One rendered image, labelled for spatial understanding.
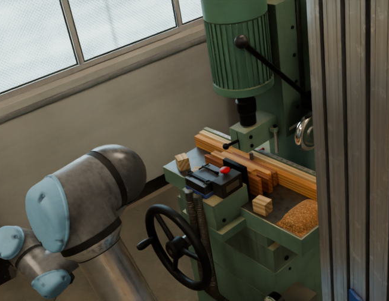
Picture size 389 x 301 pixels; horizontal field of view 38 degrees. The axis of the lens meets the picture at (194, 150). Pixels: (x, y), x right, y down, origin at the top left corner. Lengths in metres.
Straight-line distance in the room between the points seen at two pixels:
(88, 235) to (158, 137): 2.33
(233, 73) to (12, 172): 1.64
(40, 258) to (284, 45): 0.87
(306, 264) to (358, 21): 1.27
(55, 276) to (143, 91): 1.93
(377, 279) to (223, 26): 0.91
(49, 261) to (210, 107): 2.23
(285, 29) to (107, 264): 0.92
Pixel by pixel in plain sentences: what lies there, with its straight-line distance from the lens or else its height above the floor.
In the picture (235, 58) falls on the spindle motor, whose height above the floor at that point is 1.32.
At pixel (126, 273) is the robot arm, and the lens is 0.99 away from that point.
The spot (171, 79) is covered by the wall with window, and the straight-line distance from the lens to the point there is 3.19.
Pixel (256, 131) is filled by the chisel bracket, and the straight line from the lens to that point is 1.70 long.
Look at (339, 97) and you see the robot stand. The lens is 0.70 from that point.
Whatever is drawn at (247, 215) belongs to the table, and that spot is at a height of 0.88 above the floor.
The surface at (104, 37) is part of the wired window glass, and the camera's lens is 3.01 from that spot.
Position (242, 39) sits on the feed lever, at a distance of 1.40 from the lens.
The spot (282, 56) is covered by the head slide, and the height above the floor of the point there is 1.27.
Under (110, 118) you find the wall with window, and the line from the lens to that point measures 3.06.
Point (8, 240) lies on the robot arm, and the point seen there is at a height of 1.14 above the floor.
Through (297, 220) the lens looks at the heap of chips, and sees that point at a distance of 1.55.
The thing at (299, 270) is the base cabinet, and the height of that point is 0.65.
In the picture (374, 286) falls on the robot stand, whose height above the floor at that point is 1.33.
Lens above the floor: 1.89
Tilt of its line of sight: 30 degrees down
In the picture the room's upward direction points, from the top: 10 degrees counter-clockwise
